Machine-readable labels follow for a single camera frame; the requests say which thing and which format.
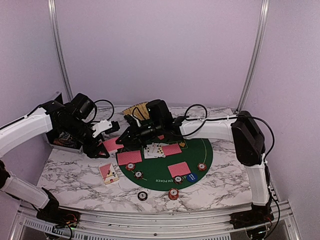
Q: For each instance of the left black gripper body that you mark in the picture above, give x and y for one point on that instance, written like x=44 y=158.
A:
x=87 y=147

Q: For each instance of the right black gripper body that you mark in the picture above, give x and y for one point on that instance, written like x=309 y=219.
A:
x=141 y=136

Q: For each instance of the face up spades card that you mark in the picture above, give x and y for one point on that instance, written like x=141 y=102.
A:
x=159 y=149

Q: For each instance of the face up playing card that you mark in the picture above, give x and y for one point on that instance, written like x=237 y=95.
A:
x=147 y=151

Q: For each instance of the red backed card deck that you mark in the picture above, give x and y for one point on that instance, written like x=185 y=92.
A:
x=111 y=145

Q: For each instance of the red poker chip stack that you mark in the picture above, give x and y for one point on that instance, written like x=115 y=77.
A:
x=173 y=194

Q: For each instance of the black poker chip stack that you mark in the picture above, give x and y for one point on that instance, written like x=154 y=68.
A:
x=142 y=195

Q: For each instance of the ace of diamonds card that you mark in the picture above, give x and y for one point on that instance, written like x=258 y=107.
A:
x=153 y=151

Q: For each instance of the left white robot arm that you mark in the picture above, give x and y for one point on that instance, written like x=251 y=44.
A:
x=23 y=151

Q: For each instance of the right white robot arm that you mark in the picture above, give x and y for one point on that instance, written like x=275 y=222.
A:
x=242 y=129

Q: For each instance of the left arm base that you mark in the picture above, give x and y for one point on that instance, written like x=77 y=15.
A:
x=54 y=214

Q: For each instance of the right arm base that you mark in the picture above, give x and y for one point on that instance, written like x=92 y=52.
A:
x=258 y=214

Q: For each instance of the aluminium poker case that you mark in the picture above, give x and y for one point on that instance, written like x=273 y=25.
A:
x=55 y=133

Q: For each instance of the woven bamboo tray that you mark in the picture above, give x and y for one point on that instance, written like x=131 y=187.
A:
x=138 y=111

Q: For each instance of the orange purple chip row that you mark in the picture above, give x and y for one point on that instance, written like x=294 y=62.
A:
x=64 y=143

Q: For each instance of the green round poker mat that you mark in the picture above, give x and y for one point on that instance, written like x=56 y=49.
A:
x=156 y=175

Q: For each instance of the blue small blind button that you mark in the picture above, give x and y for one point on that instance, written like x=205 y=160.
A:
x=192 y=177

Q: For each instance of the ace card box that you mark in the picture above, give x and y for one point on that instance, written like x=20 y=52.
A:
x=108 y=173

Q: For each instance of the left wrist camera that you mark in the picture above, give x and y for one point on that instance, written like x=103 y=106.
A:
x=105 y=126

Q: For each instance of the left aluminium frame post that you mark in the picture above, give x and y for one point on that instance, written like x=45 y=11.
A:
x=59 y=48

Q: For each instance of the aluminium frame post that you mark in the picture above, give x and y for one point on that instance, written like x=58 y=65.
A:
x=59 y=48
x=260 y=33

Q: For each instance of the front aluminium rail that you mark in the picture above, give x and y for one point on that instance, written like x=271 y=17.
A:
x=106 y=225

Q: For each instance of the right aluminium frame post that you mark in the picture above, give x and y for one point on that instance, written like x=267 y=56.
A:
x=260 y=33

